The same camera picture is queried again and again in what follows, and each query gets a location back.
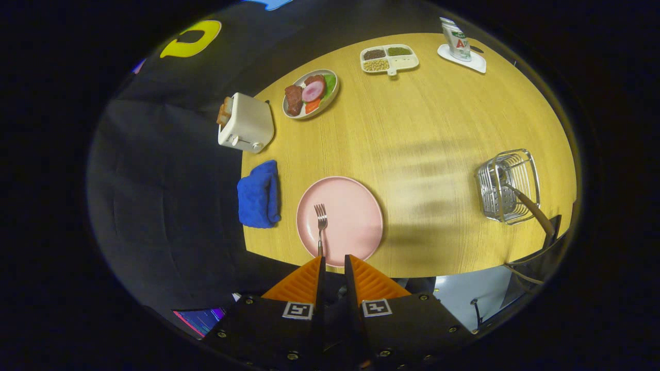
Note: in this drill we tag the purple lit screen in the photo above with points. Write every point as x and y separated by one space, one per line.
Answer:
198 320

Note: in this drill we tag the white drink bottle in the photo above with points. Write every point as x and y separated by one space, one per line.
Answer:
456 41

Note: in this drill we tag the white coaster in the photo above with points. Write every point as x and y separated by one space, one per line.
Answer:
477 64

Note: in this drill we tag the orange carrot piece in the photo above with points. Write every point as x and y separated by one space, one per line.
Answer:
312 105

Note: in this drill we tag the pink ham slice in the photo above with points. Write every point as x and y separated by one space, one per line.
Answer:
313 90

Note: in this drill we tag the toast slice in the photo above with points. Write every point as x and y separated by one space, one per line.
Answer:
225 111

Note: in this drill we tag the blue folded towel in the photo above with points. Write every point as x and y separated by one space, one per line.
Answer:
258 196

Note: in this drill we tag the green lettuce leaf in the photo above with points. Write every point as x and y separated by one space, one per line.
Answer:
330 82

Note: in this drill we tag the brown meat piece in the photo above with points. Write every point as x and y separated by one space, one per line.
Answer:
294 100

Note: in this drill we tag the pink round plate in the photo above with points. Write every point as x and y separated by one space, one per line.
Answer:
356 221

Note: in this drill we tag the dark chair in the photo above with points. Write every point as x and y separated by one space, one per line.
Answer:
541 263

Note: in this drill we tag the white toaster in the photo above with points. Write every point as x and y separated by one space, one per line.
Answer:
250 123

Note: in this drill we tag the white oval food plate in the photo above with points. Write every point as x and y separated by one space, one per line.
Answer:
330 100

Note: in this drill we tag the white divided grain dish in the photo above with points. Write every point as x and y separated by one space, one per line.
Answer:
405 62

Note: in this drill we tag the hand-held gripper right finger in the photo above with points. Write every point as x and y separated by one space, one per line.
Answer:
412 330

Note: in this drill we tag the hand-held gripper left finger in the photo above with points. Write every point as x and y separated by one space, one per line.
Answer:
258 330

